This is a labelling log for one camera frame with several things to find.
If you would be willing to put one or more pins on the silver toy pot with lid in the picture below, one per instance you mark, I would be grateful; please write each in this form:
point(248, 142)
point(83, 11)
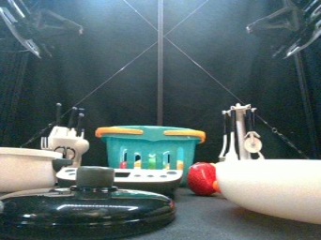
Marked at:
point(24, 168)

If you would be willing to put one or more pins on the white toy fork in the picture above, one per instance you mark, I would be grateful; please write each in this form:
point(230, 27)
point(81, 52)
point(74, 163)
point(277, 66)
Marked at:
point(43, 142)

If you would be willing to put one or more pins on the red toy strawberry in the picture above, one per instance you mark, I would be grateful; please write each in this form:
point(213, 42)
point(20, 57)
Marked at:
point(201, 178)

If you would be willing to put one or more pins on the white utensil rack stand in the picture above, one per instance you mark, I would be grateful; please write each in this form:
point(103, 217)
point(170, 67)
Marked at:
point(241, 134)

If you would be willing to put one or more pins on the yellow toy fruit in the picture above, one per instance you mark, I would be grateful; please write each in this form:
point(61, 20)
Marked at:
point(137, 163)

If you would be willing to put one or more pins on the orange toy carrot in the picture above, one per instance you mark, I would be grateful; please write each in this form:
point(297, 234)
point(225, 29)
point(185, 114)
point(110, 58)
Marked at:
point(216, 186)

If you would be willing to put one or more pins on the toy pizza cutter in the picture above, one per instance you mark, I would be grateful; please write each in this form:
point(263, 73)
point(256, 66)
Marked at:
point(252, 141)

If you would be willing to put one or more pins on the grey vertical frame pole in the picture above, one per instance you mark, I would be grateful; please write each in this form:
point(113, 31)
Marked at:
point(160, 62)

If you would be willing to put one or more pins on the white toy knife block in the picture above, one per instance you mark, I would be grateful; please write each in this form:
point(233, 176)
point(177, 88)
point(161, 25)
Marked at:
point(69, 143)

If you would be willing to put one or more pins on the green toy vegetable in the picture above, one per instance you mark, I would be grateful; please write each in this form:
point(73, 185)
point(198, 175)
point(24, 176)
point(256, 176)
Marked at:
point(152, 161)

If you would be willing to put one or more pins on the black round lid with knob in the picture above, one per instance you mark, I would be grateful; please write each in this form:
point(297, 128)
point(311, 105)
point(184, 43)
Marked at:
point(87, 209)

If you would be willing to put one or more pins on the orange toy fruit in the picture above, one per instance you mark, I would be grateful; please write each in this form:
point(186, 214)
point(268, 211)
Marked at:
point(180, 164)

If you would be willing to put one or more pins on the white bowl right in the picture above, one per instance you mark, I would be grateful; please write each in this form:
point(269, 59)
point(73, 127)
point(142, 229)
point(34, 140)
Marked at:
point(272, 187)

